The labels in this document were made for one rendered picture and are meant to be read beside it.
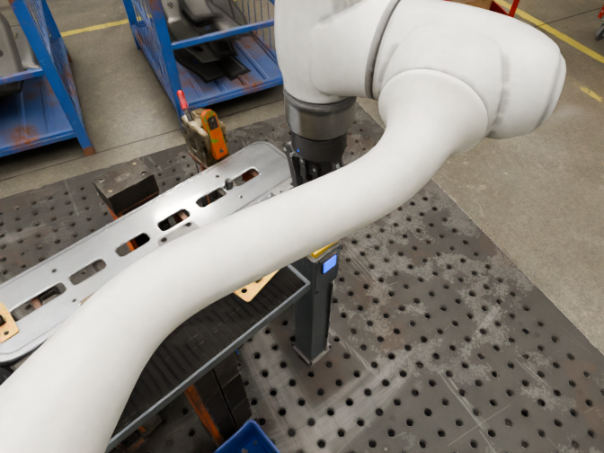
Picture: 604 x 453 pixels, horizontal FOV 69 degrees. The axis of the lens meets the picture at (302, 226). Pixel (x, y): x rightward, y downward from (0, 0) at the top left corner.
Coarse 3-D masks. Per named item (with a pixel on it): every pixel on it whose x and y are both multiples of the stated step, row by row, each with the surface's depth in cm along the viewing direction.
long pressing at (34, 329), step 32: (224, 160) 111; (256, 160) 111; (192, 192) 103; (256, 192) 103; (128, 224) 97; (64, 256) 92; (96, 256) 92; (128, 256) 92; (0, 288) 87; (32, 288) 87; (96, 288) 87; (32, 320) 82; (64, 320) 82; (0, 352) 78
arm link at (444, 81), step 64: (384, 64) 41; (448, 64) 37; (512, 64) 37; (448, 128) 37; (512, 128) 39; (320, 192) 35; (384, 192) 35; (192, 256) 33; (256, 256) 34; (128, 320) 32; (64, 384) 29; (128, 384) 32; (0, 448) 27; (64, 448) 28
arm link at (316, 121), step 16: (288, 96) 51; (352, 96) 51; (288, 112) 53; (304, 112) 51; (320, 112) 50; (336, 112) 51; (352, 112) 53; (304, 128) 53; (320, 128) 52; (336, 128) 53
